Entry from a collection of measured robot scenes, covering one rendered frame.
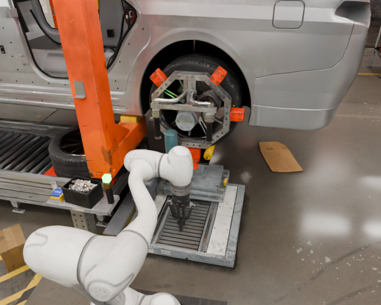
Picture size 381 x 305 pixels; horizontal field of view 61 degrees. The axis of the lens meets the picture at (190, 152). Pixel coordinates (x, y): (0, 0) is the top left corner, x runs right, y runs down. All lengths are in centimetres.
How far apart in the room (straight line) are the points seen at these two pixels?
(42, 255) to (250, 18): 168
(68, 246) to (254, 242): 173
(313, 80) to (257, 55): 38
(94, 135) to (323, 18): 148
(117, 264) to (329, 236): 200
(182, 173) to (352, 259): 156
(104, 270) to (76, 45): 130
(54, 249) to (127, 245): 19
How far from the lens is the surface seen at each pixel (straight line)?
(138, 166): 130
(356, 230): 277
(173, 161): 128
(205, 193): 260
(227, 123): 222
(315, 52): 215
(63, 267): 93
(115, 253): 89
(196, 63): 220
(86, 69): 190
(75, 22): 185
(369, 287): 243
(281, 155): 345
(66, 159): 257
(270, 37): 212
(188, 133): 243
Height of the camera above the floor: 176
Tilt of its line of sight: 31 degrees down
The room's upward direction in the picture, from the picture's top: 1 degrees counter-clockwise
